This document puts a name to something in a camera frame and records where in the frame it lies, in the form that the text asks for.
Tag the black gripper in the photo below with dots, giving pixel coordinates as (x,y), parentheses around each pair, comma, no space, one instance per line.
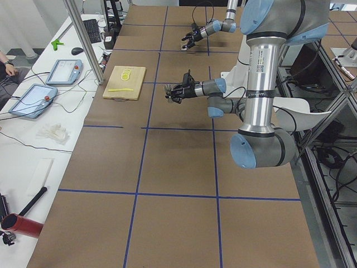
(187,90)
(198,33)

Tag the steel double jigger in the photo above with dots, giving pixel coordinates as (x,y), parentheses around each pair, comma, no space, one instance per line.
(168,92)

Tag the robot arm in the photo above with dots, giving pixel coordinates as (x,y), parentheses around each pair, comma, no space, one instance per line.
(227,25)
(267,26)

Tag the bamboo cutting board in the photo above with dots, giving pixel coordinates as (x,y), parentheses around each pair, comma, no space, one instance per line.
(135,81)

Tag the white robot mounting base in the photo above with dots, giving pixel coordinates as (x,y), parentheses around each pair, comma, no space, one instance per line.
(238,76)

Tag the yellow plastic knife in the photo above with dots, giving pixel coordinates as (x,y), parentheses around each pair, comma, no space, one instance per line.
(120,90)

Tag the black keyboard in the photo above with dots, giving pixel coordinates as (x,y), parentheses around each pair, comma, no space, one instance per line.
(92,30)

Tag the black computer mouse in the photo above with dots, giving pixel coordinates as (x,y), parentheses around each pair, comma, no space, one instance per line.
(76,51)

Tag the teach pendant far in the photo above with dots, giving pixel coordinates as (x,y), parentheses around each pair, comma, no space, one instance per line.
(64,72)

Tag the teach pendant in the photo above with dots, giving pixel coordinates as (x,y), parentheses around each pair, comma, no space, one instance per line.
(64,72)
(34,101)

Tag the white crumpled gloves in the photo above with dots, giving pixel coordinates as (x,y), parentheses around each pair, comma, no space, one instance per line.
(56,132)

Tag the green plastic tool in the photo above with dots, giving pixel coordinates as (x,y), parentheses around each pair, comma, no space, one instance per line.
(56,43)

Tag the teach pendant near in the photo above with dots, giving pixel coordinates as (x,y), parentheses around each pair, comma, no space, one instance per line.
(34,101)

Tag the white foam strip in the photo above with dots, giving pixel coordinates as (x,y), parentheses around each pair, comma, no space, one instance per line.
(39,176)

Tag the person in yellow shirt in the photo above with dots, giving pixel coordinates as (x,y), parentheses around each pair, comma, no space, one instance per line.
(11,77)

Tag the red thermos bottle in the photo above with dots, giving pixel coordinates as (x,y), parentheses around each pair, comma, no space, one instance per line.
(21,225)

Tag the aluminium frame post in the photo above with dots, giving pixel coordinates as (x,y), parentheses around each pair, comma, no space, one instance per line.
(79,27)

